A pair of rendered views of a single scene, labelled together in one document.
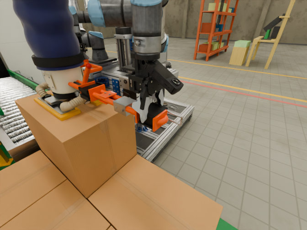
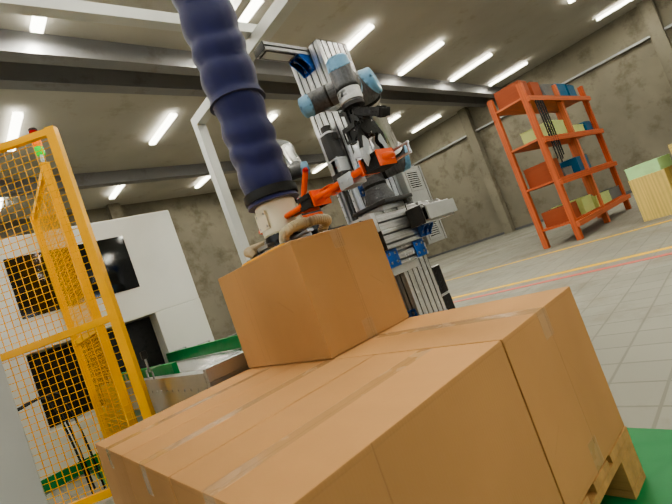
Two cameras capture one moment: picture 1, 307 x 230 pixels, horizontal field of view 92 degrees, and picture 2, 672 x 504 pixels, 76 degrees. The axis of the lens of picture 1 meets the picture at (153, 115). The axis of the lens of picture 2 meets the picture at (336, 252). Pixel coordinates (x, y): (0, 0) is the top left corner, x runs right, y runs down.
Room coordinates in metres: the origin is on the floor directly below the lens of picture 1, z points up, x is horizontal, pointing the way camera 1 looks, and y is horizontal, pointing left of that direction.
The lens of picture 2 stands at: (-0.87, -0.06, 0.80)
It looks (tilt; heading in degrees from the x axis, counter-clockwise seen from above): 3 degrees up; 12
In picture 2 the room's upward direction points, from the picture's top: 20 degrees counter-clockwise
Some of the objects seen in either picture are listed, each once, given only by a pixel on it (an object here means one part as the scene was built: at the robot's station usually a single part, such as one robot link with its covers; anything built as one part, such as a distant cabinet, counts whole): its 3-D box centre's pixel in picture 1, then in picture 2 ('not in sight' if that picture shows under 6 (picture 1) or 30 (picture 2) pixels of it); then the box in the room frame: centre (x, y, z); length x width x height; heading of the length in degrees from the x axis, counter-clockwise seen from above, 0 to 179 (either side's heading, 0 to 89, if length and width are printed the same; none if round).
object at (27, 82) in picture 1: (29, 80); (204, 348); (2.14, 1.84, 0.60); 1.60 x 0.11 x 0.09; 53
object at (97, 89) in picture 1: (92, 91); (314, 200); (0.65, 0.28, 1.07); 0.10 x 0.08 x 0.06; 143
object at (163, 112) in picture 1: (150, 116); (377, 161); (0.43, 0.01, 1.07); 0.08 x 0.07 x 0.05; 53
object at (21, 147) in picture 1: (60, 128); (274, 344); (1.01, 0.78, 0.58); 0.70 x 0.03 x 0.06; 143
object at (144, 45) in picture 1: (146, 45); (349, 97); (0.45, 0.02, 1.29); 0.08 x 0.08 x 0.05
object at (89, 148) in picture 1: (81, 129); (307, 297); (0.78, 0.48, 0.74); 0.60 x 0.40 x 0.40; 53
